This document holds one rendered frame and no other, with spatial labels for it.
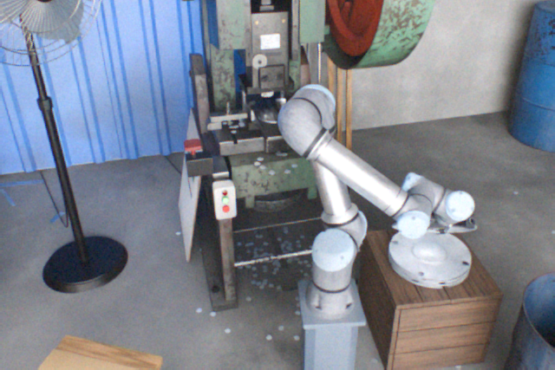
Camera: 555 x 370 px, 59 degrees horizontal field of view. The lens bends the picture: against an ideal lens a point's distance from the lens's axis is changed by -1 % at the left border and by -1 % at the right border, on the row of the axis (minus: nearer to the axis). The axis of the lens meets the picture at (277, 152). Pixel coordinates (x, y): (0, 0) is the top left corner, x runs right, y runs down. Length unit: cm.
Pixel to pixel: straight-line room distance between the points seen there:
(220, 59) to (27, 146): 162
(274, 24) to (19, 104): 186
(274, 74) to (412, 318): 100
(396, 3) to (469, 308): 105
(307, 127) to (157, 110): 202
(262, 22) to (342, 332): 109
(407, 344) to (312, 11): 123
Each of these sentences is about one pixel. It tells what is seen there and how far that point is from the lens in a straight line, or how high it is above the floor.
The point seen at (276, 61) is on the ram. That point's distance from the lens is 191.
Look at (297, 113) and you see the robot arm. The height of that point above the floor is 106.
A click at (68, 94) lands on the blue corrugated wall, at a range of 321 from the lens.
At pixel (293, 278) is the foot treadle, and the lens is 209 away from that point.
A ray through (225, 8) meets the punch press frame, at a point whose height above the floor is 121.
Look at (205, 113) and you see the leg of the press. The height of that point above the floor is 68.
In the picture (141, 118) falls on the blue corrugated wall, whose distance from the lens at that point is 325.
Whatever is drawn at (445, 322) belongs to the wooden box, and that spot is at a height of 24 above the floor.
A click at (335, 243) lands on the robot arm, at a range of 145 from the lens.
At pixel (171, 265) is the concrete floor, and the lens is 246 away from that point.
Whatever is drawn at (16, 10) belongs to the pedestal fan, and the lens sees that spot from 189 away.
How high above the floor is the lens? 159
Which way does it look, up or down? 29 degrees down
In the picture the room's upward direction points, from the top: 1 degrees counter-clockwise
